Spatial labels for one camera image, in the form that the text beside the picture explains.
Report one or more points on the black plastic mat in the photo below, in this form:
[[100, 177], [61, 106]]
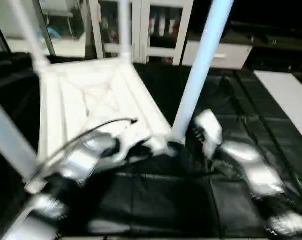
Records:
[[241, 110]]

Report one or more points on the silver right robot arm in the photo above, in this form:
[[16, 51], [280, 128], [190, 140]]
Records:
[[251, 170]]

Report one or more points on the white drawer unit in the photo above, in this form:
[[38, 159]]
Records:
[[231, 54]]

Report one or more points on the white plastic table top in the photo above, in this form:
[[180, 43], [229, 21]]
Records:
[[86, 100]]

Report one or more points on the white glass door cabinet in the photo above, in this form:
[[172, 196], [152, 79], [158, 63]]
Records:
[[156, 25]]

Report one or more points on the teal small stool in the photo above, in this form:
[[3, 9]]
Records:
[[53, 33]]

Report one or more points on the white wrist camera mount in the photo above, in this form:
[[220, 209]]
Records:
[[136, 145], [208, 131]]

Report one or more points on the white side board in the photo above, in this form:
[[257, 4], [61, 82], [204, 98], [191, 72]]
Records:
[[288, 97]]

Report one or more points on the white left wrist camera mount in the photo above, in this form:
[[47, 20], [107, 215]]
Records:
[[136, 145]]

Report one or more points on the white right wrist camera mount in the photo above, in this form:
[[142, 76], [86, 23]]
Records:
[[208, 131]]

